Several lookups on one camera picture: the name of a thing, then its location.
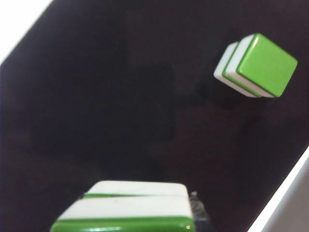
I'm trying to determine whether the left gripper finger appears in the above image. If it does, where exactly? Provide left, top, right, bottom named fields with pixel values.
left=189, top=190, right=212, bottom=232

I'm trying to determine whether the black rectangular desk mat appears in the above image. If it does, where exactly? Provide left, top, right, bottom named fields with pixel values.
left=0, top=0, right=309, bottom=232

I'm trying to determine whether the green-backed white mahjong tile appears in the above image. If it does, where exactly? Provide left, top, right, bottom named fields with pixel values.
left=223, top=33, right=298, bottom=98
left=83, top=180, right=190, bottom=198
left=49, top=194, right=196, bottom=232
left=213, top=42, right=263, bottom=98

